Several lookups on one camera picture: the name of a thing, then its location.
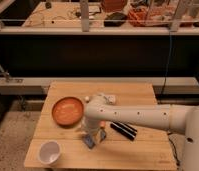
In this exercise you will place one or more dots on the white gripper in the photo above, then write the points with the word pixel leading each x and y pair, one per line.
pixel 91 126

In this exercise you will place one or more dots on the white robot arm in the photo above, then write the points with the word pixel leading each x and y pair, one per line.
pixel 180 119

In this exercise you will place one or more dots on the orange carrot toy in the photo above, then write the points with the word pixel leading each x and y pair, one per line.
pixel 102 124

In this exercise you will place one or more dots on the orange plate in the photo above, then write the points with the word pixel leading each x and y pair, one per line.
pixel 67 111

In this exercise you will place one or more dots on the white rectangular box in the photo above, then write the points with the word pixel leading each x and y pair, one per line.
pixel 111 99

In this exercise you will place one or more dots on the black striped block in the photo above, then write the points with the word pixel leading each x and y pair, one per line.
pixel 124 129

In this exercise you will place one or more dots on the wooden table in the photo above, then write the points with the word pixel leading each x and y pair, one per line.
pixel 150 151

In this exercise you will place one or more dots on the white cup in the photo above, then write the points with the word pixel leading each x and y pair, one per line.
pixel 49 152

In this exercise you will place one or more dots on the black object on shelf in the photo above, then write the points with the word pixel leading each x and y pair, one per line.
pixel 115 19

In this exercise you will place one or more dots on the orange crate on shelf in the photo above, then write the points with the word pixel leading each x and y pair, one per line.
pixel 139 19

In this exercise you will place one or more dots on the grey metal rail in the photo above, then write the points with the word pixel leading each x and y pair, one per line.
pixel 40 85

